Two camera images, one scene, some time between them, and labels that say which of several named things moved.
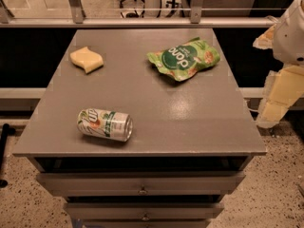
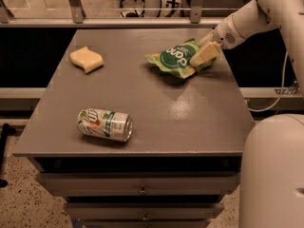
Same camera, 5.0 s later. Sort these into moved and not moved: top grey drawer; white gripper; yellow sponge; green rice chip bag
Moved: white gripper
Not moved: top grey drawer; yellow sponge; green rice chip bag
